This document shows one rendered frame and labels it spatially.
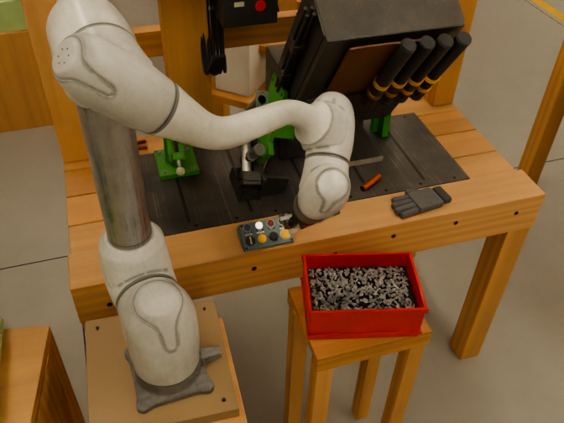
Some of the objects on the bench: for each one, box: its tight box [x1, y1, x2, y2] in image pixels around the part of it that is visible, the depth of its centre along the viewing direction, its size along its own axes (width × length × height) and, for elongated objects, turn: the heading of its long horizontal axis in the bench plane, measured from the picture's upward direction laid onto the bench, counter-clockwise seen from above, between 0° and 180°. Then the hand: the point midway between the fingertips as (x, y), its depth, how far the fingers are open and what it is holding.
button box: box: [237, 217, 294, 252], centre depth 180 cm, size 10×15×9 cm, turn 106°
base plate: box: [139, 112, 470, 237], centre depth 207 cm, size 42×110×2 cm, turn 106°
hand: (293, 226), depth 168 cm, fingers closed
